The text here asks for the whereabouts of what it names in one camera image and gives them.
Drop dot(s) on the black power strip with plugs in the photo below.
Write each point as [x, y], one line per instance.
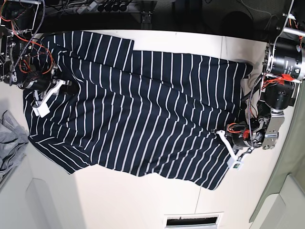
[100, 6]

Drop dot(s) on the navy white striped t-shirt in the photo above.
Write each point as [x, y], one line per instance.
[138, 112]

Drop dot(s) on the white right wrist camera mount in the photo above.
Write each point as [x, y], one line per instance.
[40, 106]

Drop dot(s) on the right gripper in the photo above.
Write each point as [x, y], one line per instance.
[42, 84]

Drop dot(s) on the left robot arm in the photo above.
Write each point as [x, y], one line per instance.
[276, 88]

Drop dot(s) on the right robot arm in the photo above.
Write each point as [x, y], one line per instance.
[25, 61]

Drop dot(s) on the grey green chair edge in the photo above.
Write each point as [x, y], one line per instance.
[291, 155]

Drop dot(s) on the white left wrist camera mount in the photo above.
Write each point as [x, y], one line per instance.
[234, 162]

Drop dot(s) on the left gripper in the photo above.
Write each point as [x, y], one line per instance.
[238, 135]

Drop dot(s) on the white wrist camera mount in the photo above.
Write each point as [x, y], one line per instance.
[234, 162]
[40, 106]

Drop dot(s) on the grey cloth pile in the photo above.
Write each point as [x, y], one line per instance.
[13, 141]

